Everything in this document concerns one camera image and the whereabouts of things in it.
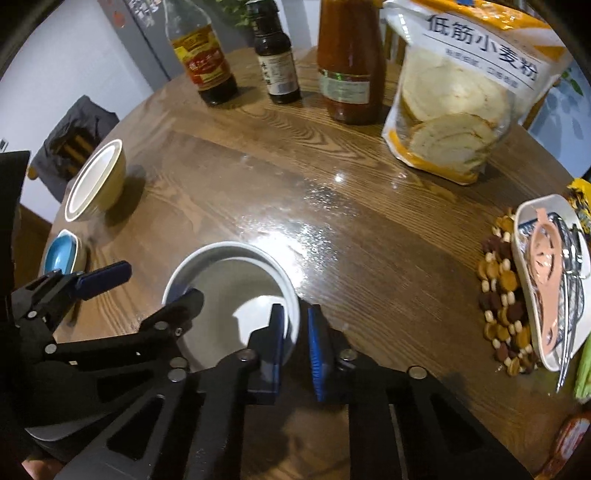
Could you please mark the green packet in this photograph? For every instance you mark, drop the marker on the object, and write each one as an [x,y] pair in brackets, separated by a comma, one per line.
[584,369]

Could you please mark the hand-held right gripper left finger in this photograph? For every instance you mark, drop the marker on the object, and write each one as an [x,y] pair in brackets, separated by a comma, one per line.
[274,350]

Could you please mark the large pale bowl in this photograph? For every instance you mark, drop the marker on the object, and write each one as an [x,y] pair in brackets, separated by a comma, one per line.
[92,182]

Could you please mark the orange red packet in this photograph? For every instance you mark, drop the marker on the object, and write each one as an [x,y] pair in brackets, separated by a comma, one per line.
[561,443]

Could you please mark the wooden bead trivet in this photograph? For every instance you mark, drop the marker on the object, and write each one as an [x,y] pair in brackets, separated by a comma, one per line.
[501,281]

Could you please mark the metal utensil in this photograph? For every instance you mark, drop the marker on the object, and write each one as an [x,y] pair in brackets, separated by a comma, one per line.
[570,272]

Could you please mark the grey refrigerator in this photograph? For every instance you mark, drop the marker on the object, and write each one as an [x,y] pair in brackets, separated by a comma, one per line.
[138,41]

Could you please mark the red sauce glass bottle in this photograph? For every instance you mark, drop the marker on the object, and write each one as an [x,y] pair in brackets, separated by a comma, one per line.
[351,55]

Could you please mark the blue shallow dish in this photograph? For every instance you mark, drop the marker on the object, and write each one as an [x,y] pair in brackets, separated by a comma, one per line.
[57,254]

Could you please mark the vinegar bottle with yellow cap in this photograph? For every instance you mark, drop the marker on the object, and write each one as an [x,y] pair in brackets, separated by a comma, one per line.
[203,64]

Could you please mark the hanging green vine plant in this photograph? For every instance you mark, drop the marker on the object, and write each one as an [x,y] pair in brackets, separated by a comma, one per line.
[233,11]

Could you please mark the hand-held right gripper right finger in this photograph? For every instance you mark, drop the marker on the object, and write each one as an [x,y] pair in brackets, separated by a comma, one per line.
[321,355]

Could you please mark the flour bag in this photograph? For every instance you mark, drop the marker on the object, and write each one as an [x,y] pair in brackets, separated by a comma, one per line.
[452,101]

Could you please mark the white utensil tray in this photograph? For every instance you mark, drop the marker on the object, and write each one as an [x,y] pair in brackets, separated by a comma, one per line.
[524,258]

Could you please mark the small dark sauce bottle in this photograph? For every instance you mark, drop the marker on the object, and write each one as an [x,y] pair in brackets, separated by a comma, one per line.
[277,64]

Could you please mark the dark grey jacket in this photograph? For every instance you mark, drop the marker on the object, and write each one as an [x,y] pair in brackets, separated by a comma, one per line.
[87,115]

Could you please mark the medium white bowl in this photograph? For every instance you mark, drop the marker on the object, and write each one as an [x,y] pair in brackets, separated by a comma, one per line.
[221,286]

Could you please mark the wooden chair with jacket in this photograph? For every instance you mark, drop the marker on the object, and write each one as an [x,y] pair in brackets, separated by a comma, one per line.
[69,147]

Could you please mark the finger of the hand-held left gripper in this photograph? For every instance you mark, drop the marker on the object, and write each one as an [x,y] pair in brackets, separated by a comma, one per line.
[157,327]
[104,279]

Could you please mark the yellow packet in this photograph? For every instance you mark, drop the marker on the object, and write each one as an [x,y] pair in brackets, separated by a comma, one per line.
[579,198]

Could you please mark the pink egg separator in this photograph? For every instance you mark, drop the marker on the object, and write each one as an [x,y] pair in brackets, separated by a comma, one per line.
[547,263]

